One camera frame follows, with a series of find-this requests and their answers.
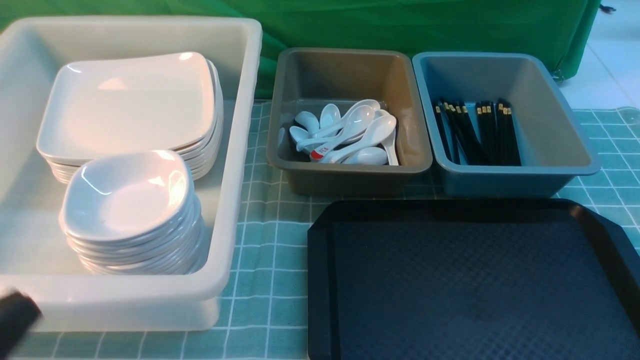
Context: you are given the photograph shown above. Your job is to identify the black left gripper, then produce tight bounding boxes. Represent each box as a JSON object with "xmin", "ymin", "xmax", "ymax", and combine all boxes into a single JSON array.
[{"xmin": 0, "ymin": 291, "xmax": 42, "ymax": 358}]

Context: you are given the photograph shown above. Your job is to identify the white bowl tray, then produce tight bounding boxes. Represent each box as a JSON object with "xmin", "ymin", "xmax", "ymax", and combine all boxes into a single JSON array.
[
  {"xmin": 65, "ymin": 196, "xmax": 202, "ymax": 251},
  {"xmin": 59, "ymin": 150, "xmax": 194, "ymax": 243}
]

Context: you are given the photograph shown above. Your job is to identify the black chopstick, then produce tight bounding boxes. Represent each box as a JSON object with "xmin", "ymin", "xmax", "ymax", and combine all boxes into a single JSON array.
[
  {"xmin": 443, "ymin": 102, "xmax": 492, "ymax": 166},
  {"xmin": 439, "ymin": 97, "xmax": 466, "ymax": 165}
]

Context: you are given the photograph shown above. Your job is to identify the white ceramic spoon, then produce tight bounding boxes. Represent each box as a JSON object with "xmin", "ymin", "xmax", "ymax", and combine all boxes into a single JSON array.
[{"xmin": 310, "ymin": 105, "xmax": 376, "ymax": 162}]

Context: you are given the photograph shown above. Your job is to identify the large white plastic tub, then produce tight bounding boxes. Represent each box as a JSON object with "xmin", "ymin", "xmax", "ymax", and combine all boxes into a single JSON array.
[{"xmin": 0, "ymin": 16, "xmax": 262, "ymax": 332}]

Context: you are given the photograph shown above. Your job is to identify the stack of white bowls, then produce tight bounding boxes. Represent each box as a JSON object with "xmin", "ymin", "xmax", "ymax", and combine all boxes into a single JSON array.
[{"xmin": 66, "ymin": 210, "xmax": 207, "ymax": 276}]

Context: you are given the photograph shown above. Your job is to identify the green checked tablecloth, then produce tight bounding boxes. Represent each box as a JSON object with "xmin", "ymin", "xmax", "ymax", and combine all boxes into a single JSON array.
[{"xmin": 14, "ymin": 100, "xmax": 640, "ymax": 360}]

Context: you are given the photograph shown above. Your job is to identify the stack of white square plates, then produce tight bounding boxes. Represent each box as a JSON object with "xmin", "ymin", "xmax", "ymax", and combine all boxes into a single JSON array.
[{"xmin": 42, "ymin": 60, "xmax": 224, "ymax": 184}]

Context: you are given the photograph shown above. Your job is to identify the brown plastic bin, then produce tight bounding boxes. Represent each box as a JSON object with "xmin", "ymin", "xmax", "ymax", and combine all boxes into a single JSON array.
[{"xmin": 266, "ymin": 48, "xmax": 434, "ymax": 198}]

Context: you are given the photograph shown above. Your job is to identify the pile of white spoons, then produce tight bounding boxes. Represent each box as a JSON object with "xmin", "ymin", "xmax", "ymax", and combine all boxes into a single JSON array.
[{"xmin": 279, "ymin": 99, "xmax": 400, "ymax": 166}]

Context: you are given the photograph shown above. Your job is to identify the black serving tray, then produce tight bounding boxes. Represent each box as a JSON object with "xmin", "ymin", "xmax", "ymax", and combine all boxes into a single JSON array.
[{"xmin": 307, "ymin": 199, "xmax": 640, "ymax": 360}]

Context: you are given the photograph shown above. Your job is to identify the bundle of black chopsticks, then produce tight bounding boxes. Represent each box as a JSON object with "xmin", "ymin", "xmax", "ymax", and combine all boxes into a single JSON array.
[{"xmin": 432, "ymin": 98, "xmax": 522, "ymax": 167}]

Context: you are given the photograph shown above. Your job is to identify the blue-grey plastic bin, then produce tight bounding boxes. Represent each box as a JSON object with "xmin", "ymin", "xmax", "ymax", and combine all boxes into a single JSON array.
[{"xmin": 412, "ymin": 52, "xmax": 601, "ymax": 198}]

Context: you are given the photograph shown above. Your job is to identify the green backdrop cloth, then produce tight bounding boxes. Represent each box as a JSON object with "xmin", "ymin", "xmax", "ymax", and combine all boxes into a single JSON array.
[{"xmin": 1, "ymin": 0, "xmax": 601, "ymax": 99}]

